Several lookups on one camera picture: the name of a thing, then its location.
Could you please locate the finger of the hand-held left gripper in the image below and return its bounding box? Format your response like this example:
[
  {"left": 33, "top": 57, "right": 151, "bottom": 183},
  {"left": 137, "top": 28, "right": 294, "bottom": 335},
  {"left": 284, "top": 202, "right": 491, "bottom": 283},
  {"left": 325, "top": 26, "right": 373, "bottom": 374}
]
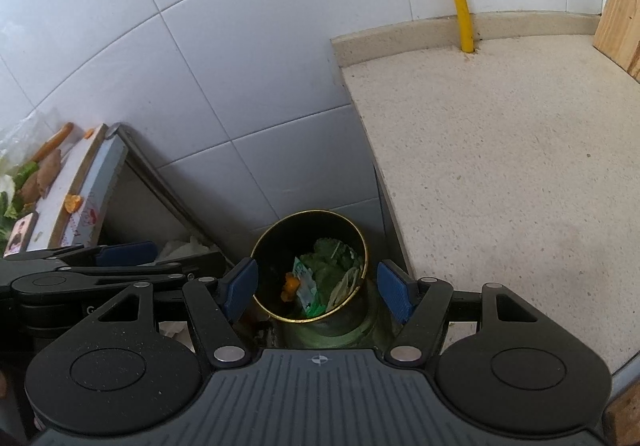
[
  {"left": 11, "top": 251, "right": 227, "bottom": 307},
  {"left": 27, "top": 241, "right": 158, "bottom": 269}
]

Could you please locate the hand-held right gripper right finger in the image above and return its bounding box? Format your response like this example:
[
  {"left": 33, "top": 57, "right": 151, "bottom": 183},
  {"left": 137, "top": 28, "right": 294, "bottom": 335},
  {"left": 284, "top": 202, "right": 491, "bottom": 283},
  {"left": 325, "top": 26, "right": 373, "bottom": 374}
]
[{"left": 376, "top": 260, "right": 538, "bottom": 367}]

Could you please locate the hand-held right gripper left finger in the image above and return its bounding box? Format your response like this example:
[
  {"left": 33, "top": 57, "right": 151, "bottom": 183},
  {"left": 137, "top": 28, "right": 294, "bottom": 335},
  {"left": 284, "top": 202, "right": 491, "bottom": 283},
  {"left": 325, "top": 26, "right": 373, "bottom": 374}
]
[{"left": 100, "top": 257, "right": 260, "bottom": 369}]

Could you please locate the black trash can gold rim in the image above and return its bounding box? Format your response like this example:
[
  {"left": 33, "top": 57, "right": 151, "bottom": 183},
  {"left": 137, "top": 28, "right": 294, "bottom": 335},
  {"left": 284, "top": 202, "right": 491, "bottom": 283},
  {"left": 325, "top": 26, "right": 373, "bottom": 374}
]
[{"left": 250, "top": 210, "right": 401, "bottom": 352}]

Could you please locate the napa cabbage leaf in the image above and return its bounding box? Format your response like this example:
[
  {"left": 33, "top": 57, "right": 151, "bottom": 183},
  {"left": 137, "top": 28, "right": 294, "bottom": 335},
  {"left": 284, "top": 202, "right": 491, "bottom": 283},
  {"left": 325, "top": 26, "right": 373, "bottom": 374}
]
[{"left": 300, "top": 237, "right": 366, "bottom": 312}]

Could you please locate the green white packet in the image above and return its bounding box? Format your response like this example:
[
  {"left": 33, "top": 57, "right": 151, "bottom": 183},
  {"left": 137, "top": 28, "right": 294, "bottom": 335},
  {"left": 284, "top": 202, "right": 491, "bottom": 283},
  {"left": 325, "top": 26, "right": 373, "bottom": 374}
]
[{"left": 292, "top": 256, "right": 326, "bottom": 317}]

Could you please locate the white crumpled plastic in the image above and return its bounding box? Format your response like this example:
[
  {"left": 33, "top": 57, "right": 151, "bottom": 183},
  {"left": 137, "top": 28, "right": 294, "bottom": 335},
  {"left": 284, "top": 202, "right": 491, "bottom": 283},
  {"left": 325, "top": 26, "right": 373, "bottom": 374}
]
[{"left": 157, "top": 236, "right": 216, "bottom": 263}]

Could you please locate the steel stand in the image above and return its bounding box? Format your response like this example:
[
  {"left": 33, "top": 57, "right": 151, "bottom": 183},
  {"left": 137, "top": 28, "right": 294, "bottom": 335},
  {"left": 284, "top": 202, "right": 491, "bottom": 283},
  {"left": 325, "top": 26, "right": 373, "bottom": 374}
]
[{"left": 102, "top": 126, "right": 236, "bottom": 272}]

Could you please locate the white cutting board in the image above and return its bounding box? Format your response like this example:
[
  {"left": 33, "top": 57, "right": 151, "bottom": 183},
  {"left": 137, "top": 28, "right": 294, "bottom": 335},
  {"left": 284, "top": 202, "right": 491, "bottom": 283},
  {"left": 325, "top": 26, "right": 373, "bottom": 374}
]
[{"left": 30, "top": 123, "right": 128, "bottom": 252}]

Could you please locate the small picture card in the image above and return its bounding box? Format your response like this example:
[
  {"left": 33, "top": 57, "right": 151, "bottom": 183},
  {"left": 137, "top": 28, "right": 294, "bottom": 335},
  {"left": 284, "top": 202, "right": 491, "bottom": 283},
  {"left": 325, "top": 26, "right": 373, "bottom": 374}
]
[{"left": 4, "top": 212, "right": 40, "bottom": 257}]

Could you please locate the sweet potato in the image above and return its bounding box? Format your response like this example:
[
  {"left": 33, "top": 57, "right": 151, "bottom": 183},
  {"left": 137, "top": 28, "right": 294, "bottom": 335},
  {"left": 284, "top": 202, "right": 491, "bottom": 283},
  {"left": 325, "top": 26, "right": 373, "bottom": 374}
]
[{"left": 20, "top": 148, "right": 63, "bottom": 202}]

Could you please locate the green leafy vegetable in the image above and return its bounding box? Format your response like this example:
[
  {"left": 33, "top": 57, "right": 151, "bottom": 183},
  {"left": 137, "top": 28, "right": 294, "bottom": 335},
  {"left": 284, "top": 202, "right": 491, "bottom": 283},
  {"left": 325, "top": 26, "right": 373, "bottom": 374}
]
[{"left": 0, "top": 161, "right": 41, "bottom": 233}]

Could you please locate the wooden cutting board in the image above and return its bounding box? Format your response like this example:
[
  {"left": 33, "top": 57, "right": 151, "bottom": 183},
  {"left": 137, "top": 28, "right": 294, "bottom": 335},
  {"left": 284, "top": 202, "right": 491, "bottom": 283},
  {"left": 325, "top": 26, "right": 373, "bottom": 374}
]
[{"left": 602, "top": 388, "right": 640, "bottom": 446}]

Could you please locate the wooden knife block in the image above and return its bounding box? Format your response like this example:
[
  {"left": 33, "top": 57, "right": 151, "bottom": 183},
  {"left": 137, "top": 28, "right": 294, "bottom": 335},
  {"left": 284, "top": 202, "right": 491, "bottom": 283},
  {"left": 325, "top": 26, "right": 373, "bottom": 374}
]
[{"left": 592, "top": 0, "right": 640, "bottom": 82}]

